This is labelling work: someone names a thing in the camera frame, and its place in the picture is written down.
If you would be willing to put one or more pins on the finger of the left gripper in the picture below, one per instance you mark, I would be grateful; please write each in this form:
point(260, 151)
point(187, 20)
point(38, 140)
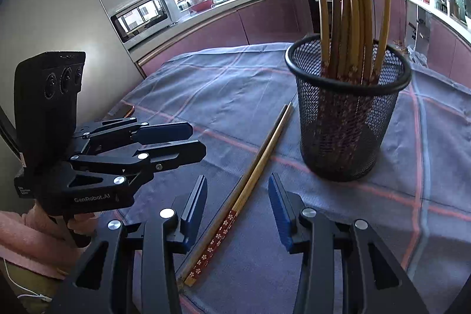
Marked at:
point(162, 133)
point(169, 156)

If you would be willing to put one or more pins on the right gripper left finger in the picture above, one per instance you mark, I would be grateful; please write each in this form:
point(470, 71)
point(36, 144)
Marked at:
point(101, 281)

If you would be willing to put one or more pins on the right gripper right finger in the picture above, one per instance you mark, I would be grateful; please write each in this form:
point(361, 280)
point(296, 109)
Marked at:
point(372, 279)

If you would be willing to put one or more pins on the black mesh utensil holder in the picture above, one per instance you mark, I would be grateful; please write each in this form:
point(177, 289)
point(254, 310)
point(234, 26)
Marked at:
point(342, 125)

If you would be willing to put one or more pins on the pink sleeve left forearm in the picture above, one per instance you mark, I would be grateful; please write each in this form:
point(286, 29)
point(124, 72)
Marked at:
point(34, 242)

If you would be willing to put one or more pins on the person left hand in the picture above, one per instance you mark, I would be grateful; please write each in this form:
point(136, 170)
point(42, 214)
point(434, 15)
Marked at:
point(77, 230)

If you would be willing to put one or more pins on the black smartphone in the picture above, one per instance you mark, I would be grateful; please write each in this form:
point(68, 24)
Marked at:
point(123, 111)

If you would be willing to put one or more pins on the white countertop oven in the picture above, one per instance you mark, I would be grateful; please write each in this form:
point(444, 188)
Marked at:
point(140, 19)

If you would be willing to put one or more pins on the red bowl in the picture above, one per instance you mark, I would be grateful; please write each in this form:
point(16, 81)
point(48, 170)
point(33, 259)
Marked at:
point(202, 6)

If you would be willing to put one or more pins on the grey refrigerator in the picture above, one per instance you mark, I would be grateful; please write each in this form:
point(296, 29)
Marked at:
point(29, 27)

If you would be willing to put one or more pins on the black camera box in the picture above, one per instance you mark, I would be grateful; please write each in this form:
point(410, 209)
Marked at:
point(45, 104)

